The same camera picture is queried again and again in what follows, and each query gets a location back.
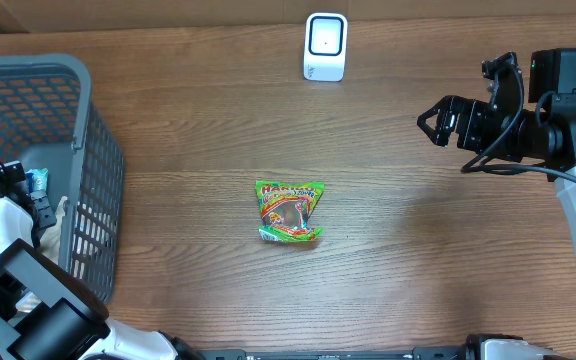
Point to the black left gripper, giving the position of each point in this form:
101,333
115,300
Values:
45,213

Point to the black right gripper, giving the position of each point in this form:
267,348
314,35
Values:
470,110

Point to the light teal snack packet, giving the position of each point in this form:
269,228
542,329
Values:
37,179

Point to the beige snack bag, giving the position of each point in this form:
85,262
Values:
50,247

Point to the green gummy candy bag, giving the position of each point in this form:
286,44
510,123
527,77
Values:
285,210

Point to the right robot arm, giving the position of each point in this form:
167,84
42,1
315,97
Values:
526,126

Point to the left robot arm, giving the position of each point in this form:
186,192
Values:
45,312

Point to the white barcode scanner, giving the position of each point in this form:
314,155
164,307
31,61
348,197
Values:
325,46

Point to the grey plastic laundry basket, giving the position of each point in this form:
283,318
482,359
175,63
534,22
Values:
48,121

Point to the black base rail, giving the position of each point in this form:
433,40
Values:
475,347

